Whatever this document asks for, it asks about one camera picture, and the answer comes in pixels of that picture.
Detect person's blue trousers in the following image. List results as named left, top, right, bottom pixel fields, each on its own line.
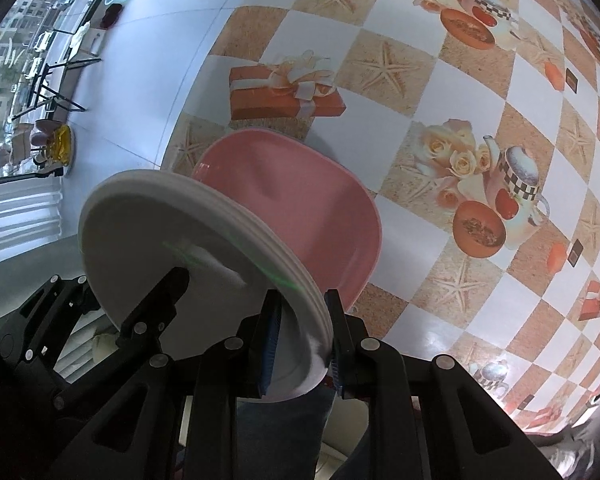
left=234, top=385, right=377, bottom=480

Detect window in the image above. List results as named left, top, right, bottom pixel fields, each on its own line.
left=0, top=0, right=131, bottom=186

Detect pink plate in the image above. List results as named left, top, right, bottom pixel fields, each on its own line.
left=190, top=128, right=382, bottom=313

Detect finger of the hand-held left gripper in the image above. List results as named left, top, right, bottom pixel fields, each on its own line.
left=116, top=266, right=191, bottom=362
left=45, top=274, right=101, bottom=317

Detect white plate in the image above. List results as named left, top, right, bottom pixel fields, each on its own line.
left=78, top=170, right=331, bottom=403

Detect black folding rack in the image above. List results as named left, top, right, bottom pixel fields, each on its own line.
left=14, top=57, right=103, bottom=122

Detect dark red object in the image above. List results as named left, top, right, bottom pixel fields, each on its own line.
left=100, top=4, right=124, bottom=29

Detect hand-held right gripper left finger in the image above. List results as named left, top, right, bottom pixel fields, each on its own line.
left=65, top=290, right=283, bottom=480

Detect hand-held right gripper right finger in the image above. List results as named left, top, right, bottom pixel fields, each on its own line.
left=324, top=289, right=563, bottom=480

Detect white ribbed panel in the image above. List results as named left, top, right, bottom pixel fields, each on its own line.
left=0, top=177, right=63, bottom=261

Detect checkered printed tablecloth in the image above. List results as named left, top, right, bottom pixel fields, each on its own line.
left=159, top=0, right=600, bottom=436

